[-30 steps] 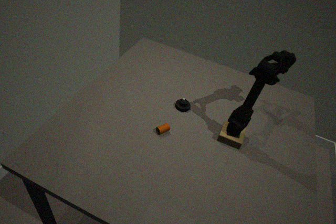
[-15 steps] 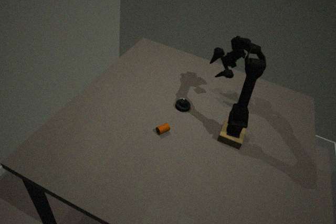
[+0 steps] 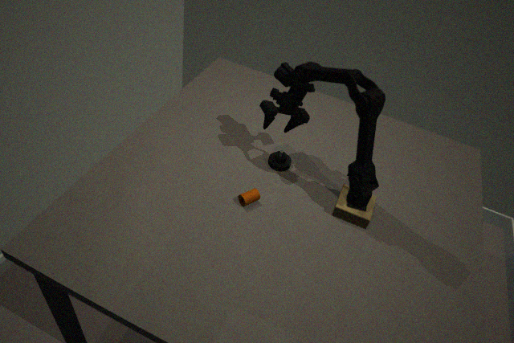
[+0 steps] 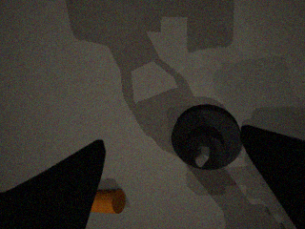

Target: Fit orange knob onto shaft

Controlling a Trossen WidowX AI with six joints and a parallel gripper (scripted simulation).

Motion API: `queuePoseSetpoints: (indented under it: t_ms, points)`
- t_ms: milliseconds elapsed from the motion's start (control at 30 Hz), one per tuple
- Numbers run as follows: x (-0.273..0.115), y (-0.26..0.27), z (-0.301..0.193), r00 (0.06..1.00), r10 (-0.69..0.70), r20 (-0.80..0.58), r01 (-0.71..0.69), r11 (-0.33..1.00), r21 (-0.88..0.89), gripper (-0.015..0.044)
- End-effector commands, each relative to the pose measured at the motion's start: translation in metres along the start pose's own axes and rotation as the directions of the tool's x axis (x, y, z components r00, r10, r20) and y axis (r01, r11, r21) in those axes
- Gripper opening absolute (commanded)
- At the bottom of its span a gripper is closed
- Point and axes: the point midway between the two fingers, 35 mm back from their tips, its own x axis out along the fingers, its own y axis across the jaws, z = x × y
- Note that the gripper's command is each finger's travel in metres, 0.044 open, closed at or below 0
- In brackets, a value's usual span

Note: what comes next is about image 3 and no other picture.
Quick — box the orange cylinder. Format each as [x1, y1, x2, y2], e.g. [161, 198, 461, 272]
[239, 188, 260, 206]

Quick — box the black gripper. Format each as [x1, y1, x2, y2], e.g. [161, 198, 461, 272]
[260, 92, 310, 133]

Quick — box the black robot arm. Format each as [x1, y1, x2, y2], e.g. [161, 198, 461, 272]
[274, 62, 386, 211]

